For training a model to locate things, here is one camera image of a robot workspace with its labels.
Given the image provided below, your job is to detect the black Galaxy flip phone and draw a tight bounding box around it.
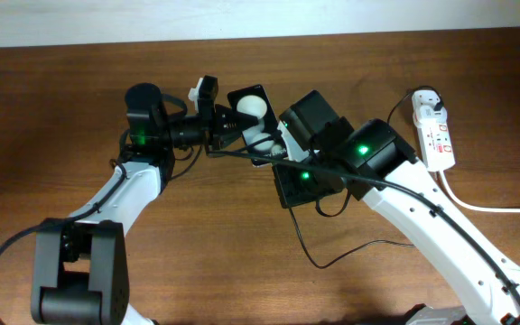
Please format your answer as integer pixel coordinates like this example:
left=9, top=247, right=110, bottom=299
left=227, top=85, right=288, bottom=159

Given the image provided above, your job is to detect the black USB charging cable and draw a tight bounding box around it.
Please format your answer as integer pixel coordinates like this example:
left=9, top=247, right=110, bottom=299
left=286, top=85, right=445, bottom=270

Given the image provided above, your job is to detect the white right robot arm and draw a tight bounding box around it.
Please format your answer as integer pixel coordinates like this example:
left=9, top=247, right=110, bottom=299
left=273, top=90, right=520, bottom=324

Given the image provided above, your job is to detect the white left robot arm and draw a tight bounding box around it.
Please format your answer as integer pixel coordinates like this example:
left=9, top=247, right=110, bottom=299
left=31, top=76, right=267, bottom=324

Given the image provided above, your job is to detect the white USB charger plug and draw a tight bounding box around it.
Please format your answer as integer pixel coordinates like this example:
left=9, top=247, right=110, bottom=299
left=412, top=89, right=448, bottom=128

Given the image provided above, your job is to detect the white power strip cord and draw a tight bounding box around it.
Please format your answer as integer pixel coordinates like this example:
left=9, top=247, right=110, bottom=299
left=435, top=169, right=520, bottom=216

